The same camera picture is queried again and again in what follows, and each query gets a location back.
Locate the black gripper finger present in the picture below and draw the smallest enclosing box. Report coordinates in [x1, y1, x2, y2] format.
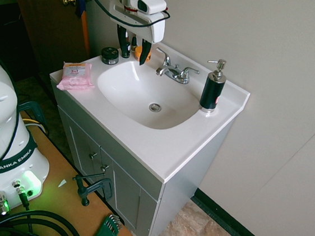
[138, 39, 153, 68]
[114, 25, 130, 55]

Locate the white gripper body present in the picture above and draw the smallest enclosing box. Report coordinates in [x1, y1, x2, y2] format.
[105, 0, 170, 45]

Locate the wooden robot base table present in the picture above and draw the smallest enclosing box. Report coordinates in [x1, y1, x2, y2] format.
[0, 107, 146, 236]

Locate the orange round jar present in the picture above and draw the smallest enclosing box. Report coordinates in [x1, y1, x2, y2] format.
[133, 45, 154, 64]

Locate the small dark bottle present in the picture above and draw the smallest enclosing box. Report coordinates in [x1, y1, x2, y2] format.
[129, 36, 139, 54]
[121, 34, 133, 59]

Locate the black round jar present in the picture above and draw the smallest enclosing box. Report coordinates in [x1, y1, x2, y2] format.
[100, 46, 121, 66]

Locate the white sink countertop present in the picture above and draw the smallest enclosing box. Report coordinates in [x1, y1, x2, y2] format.
[39, 31, 255, 193]

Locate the pink wipes pack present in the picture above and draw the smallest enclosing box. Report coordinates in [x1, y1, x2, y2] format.
[56, 59, 98, 94]

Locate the black chrome soap dispenser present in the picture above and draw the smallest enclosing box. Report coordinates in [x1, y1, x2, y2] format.
[197, 57, 229, 116]

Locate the brown wooden door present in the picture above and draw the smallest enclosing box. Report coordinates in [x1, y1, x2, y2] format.
[0, 0, 96, 87]

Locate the grey vanity cabinet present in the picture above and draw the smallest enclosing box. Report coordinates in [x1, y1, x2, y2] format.
[36, 80, 238, 236]

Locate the dark green C-clamp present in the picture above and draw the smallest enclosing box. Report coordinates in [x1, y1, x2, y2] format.
[70, 170, 116, 210]

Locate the green hex key set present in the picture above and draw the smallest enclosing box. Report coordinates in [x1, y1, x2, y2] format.
[90, 212, 123, 236]

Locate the black baseboard strip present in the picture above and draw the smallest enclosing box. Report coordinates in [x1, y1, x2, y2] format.
[187, 188, 299, 236]

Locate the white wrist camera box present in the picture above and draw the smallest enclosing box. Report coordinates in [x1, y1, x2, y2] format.
[128, 0, 168, 17]

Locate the chrome two-handle faucet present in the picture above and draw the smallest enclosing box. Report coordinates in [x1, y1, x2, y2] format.
[152, 47, 203, 86]

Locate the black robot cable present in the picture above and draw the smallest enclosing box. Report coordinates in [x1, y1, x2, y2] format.
[0, 176, 91, 236]

